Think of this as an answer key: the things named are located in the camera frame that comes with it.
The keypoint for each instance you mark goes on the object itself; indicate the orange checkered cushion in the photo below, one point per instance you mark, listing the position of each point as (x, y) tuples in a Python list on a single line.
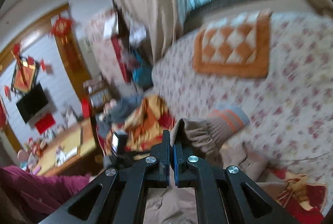
[(234, 47)]

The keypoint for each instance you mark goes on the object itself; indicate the wooden table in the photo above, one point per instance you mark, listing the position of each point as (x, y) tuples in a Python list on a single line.
[(80, 141)]

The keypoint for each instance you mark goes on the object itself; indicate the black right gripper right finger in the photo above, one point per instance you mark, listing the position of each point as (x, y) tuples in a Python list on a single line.
[(225, 195)]

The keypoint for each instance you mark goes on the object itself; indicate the orange red yellow blanket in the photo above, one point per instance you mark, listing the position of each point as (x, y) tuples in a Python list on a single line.
[(146, 124)]

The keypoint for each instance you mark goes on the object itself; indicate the grey striped garment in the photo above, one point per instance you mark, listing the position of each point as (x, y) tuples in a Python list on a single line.
[(117, 114)]

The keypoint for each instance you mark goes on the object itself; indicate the red diamond wall decoration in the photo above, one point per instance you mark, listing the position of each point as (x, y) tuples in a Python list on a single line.
[(25, 71)]

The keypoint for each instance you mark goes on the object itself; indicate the magenta sleeve forearm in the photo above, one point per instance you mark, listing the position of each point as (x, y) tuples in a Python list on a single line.
[(28, 198)]

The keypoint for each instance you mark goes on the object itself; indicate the blue plastic bag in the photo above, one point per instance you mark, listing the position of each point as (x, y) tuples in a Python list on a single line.
[(142, 73)]

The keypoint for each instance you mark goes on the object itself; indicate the black wall television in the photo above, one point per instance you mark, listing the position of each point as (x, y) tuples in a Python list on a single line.
[(32, 103)]

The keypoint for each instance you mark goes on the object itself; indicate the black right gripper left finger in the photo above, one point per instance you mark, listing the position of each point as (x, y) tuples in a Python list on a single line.
[(118, 196)]

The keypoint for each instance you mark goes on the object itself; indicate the red knot wall ornament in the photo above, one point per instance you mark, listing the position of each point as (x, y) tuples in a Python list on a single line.
[(62, 28)]

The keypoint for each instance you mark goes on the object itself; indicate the floral bed quilt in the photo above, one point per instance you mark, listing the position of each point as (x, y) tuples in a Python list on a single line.
[(290, 110)]

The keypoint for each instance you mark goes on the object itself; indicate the beige jacket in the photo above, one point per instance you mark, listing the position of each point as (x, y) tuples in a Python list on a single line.
[(206, 138)]

